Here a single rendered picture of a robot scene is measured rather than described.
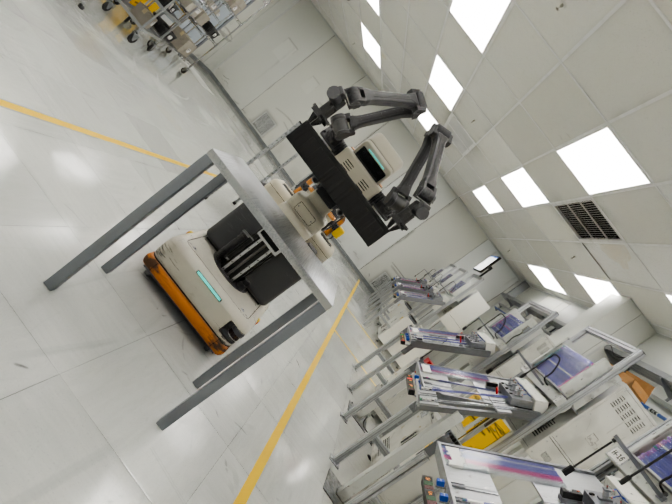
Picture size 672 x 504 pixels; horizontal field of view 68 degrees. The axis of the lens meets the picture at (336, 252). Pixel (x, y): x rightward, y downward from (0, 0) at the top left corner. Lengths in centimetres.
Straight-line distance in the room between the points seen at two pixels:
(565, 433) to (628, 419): 37
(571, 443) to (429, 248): 886
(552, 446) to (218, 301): 218
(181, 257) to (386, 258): 958
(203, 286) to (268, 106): 1023
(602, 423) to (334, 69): 1044
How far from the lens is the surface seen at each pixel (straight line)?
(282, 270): 281
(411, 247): 1191
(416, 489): 348
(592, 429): 353
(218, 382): 194
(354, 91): 219
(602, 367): 342
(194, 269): 257
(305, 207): 250
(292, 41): 1293
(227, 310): 257
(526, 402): 340
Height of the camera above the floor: 110
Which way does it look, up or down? 6 degrees down
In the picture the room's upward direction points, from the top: 53 degrees clockwise
